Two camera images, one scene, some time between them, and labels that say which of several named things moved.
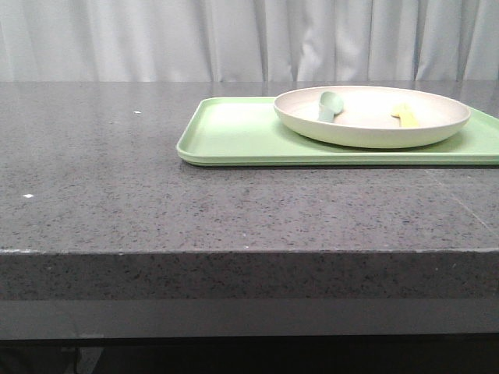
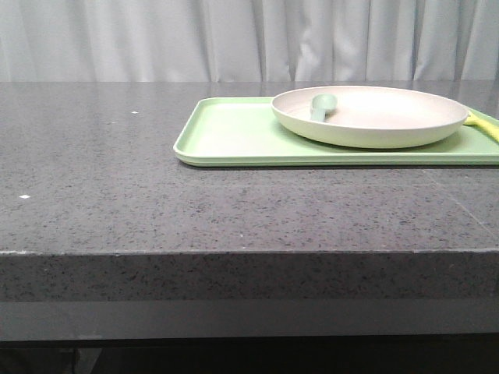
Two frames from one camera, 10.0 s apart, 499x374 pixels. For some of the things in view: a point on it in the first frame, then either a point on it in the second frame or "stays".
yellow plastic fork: x=407 y=117 to x=492 y=128
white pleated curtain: x=249 y=40 stays
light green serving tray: x=247 y=132 stays
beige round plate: x=366 y=119 stays
